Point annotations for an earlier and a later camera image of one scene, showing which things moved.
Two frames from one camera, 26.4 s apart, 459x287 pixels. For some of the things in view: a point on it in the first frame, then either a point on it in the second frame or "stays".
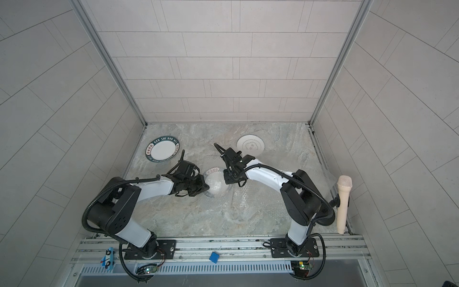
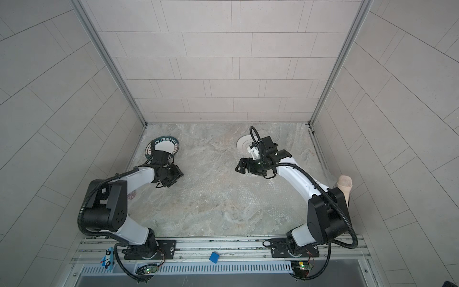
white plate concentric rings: (250, 144) stays
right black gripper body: (231, 176) -> (259, 166)
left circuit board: (147, 268) stays
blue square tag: (214, 257) stays
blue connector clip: (108, 259) stays
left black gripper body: (194, 186) -> (171, 176)
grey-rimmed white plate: (214, 178) -> (164, 143)
